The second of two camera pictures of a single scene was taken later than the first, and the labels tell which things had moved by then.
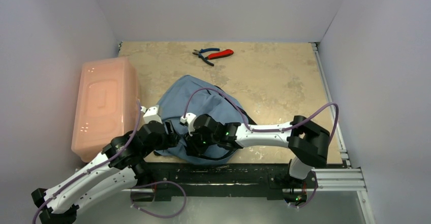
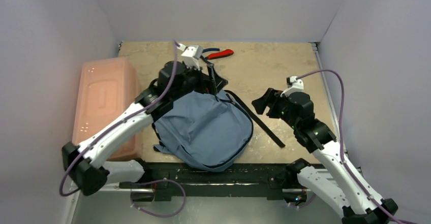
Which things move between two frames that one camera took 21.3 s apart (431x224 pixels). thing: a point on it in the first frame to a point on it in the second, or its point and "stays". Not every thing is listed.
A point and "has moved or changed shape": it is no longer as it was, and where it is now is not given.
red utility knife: x=224 y=53 stays
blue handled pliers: x=198 y=53 stays
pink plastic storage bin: x=106 y=105 stays
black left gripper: x=171 y=139 to x=205 y=83
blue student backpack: x=189 y=95 has moved or changed shape
